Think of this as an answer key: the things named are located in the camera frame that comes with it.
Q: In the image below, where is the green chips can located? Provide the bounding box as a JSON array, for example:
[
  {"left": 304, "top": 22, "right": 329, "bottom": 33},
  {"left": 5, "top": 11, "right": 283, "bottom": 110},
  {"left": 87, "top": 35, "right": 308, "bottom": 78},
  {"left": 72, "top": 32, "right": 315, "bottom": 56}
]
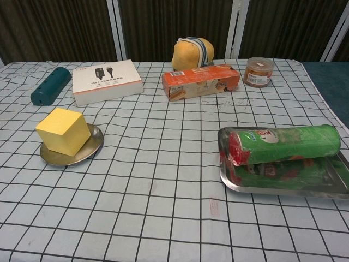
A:
[{"left": 228, "top": 124, "right": 341, "bottom": 166}]

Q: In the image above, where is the round steel plate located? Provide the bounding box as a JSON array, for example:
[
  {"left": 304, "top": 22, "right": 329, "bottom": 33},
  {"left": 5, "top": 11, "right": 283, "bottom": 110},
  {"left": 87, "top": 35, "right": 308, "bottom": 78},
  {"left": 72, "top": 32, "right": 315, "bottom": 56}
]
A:
[{"left": 39, "top": 122, "right": 104, "bottom": 166}]

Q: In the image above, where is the white checkered tablecloth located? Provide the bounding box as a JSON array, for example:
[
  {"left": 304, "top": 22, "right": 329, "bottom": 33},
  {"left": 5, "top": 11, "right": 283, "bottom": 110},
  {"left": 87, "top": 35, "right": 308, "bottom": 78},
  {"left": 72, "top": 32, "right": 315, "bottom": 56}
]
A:
[{"left": 0, "top": 58, "right": 349, "bottom": 262}]

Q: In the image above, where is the dark folding screen partition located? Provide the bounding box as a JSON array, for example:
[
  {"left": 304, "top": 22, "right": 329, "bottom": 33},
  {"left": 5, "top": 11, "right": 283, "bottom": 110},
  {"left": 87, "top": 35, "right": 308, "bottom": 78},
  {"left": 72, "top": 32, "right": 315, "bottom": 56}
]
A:
[{"left": 0, "top": 0, "right": 349, "bottom": 63}]

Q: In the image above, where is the clear plastic snack jar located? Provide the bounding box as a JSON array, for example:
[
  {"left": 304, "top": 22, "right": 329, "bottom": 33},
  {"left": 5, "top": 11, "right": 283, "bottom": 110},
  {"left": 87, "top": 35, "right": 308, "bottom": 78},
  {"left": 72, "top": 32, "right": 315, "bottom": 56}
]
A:
[{"left": 243, "top": 57, "right": 275, "bottom": 88}]

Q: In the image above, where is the yellow plush toy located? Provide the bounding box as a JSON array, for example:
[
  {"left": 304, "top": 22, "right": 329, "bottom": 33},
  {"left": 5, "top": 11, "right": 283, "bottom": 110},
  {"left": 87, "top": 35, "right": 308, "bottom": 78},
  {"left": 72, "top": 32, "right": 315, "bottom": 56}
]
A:
[{"left": 172, "top": 37, "right": 215, "bottom": 71}]

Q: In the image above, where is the orange snack box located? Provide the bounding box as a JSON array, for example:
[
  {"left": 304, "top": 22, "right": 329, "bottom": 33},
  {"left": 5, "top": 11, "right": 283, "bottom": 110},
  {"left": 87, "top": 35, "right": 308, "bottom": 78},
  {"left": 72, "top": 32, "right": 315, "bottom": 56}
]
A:
[{"left": 161, "top": 64, "right": 241, "bottom": 102}]

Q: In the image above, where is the white cable product box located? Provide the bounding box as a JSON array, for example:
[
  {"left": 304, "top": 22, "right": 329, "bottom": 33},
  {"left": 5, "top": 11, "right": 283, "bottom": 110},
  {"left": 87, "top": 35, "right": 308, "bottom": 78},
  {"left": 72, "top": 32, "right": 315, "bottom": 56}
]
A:
[{"left": 72, "top": 59, "right": 144, "bottom": 106}]

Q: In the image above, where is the teal cylindrical holder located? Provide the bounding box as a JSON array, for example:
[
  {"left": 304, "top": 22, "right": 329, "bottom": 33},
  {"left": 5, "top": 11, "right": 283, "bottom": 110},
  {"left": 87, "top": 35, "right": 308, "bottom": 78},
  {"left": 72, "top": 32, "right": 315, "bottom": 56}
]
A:
[{"left": 30, "top": 67, "right": 72, "bottom": 106}]

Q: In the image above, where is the yellow foam cube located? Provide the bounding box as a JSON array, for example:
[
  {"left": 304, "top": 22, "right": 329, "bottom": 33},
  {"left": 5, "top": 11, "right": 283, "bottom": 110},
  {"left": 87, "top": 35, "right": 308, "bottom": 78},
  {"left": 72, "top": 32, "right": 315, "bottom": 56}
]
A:
[{"left": 35, "top": 107, "right": 92, "bottom": 158}]

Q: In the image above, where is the rectangular steel tray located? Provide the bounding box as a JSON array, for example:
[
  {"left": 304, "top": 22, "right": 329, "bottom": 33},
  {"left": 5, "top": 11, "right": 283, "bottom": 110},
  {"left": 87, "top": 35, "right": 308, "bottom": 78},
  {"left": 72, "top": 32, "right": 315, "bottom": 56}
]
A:
[{"left": 217, "top": 126, "right": 349, "bottom": 198}]

